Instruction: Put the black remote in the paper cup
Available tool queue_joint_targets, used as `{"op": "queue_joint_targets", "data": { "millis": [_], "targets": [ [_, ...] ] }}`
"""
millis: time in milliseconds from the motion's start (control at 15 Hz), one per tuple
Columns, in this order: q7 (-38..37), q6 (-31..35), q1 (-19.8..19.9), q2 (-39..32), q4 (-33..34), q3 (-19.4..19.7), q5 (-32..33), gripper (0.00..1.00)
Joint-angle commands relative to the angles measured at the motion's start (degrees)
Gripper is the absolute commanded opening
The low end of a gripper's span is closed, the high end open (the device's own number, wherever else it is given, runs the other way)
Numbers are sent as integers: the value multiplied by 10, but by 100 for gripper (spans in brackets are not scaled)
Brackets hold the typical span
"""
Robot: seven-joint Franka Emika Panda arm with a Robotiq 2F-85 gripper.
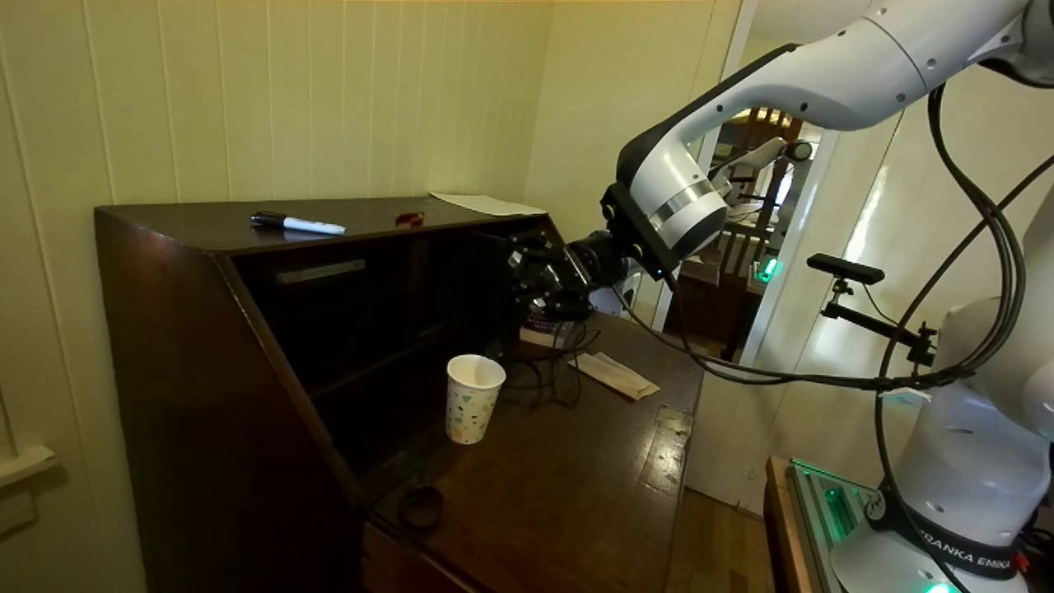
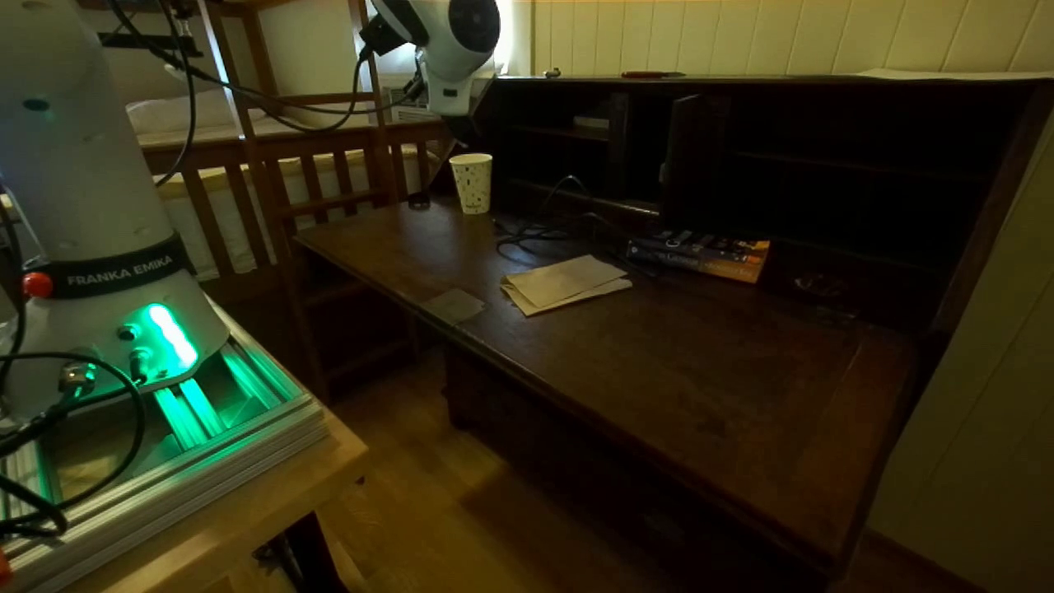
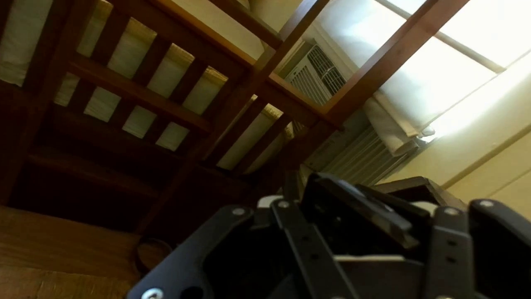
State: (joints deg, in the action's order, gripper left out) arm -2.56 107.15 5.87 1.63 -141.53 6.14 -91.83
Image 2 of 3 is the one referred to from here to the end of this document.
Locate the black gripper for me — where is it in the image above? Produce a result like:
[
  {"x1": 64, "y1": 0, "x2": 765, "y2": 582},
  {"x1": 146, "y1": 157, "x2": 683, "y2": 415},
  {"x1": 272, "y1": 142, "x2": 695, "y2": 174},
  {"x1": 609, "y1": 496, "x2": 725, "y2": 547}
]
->
[{"x1": 438, "y1": 106, "x2": 489, "y2": 151}]

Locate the white dotted paper cup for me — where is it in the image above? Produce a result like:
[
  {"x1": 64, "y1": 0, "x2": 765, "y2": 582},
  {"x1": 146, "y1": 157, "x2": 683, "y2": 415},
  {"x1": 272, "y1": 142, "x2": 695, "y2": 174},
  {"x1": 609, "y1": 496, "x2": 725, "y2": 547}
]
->
[{"x1": 443, "y1": 147, "x2": 497, "y2": 217}]

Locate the wooden chair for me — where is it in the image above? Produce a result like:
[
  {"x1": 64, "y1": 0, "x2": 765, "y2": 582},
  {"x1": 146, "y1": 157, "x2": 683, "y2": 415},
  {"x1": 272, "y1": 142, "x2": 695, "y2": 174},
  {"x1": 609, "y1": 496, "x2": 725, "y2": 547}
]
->
[{"x1": 141, "y1": 109, "x2": 455, "y2": 400}]

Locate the small square coaster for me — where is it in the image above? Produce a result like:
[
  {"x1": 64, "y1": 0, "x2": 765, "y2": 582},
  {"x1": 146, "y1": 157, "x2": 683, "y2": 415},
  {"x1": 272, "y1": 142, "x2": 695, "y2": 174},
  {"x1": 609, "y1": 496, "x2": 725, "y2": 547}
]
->
[{"x1": 421, "y1": 286, "x2": 486, "y2": 328}]

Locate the tan notepad stack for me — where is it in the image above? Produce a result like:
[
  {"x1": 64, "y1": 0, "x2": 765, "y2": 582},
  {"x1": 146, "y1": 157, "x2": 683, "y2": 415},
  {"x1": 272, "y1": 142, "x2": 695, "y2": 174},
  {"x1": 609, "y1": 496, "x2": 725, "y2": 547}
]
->
[{"x1": 500, "y1": 250, "x2": 636, "y2": 320}]

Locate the white mattress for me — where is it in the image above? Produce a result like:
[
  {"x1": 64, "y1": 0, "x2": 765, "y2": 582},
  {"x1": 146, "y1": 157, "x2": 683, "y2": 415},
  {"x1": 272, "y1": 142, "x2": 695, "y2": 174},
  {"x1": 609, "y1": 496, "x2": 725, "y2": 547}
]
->
[{"x1": 125, "y1": 87, "x2": 440, "y2": 151}]

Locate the dark wooden secretary desk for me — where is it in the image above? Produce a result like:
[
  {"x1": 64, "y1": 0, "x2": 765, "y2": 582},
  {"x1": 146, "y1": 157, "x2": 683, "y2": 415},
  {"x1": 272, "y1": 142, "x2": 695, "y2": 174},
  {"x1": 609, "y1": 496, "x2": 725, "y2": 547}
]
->
[{"x1": 293, "y1": 71, "x2": 1054, "y2": 593}]

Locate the light wooden robot table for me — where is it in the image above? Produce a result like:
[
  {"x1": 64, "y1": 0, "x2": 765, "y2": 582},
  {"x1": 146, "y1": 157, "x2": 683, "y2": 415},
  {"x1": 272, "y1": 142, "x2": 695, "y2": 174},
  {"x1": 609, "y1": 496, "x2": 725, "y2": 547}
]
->
[{"x1": 61, "y1": 410, "x2": 371, "y2": 593}]

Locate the white paper sheet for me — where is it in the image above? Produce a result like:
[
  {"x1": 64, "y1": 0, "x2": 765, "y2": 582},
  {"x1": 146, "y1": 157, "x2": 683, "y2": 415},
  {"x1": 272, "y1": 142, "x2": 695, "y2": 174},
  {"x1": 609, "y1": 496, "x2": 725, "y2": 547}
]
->
[{"x1": 860, "y1": 67, "x2": 1054, "y2": 87}]

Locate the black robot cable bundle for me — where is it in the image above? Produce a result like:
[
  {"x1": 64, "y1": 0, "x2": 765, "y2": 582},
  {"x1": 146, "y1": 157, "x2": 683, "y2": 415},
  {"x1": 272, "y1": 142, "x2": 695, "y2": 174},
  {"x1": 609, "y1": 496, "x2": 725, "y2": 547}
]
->
[{"x1": 101, "y1": 0, "x2": 371, "y2": 195}]

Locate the thin black cord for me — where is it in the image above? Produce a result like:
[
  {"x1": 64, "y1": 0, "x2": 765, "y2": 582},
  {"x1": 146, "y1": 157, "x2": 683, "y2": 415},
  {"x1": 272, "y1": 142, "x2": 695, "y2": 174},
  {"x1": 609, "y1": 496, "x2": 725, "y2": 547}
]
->
[{"x1": 489, "y1": 173, "x2": 639, "y2": 272}]

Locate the black camera stand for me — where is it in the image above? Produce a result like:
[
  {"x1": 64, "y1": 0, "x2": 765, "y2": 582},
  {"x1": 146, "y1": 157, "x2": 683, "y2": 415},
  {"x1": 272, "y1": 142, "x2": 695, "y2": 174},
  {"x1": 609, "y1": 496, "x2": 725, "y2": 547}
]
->
[{"x1": 95, "y1": 0, "x2": 272, "y2": 208}]

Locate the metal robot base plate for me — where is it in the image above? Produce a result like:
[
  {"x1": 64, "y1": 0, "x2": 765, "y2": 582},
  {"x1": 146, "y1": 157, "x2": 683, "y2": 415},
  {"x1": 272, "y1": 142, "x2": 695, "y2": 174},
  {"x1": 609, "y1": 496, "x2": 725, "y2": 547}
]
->
[{"x1": 0, "y1": 306, "x2": 333, "y2": 590}]

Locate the black base cable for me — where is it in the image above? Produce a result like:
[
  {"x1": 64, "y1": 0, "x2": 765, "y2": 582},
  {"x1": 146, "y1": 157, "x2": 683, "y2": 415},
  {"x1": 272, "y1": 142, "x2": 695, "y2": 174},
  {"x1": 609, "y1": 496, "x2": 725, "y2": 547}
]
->
[{"x1": 0, "y1": 348, "x2": 152, "y2": 541}]

